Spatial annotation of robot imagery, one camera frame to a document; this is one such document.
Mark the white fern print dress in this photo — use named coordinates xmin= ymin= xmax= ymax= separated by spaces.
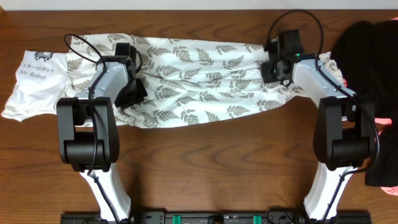
xmin=63 ymin=33 xmax=345 ymax=129

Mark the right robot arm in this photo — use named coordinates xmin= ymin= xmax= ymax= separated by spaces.
xmin=260 ymin=30 xmax=379 ymax=223

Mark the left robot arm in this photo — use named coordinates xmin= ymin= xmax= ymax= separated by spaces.
xmin=57 ymin=53 xmax=147 ymax=223

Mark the black garment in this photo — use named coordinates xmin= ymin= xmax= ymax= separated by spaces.
xmin=330 ymin=19 xmax=398 ymax=187

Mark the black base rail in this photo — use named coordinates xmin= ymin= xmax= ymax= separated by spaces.
xmin=60 ymin=209 xmax=373 ymax=224

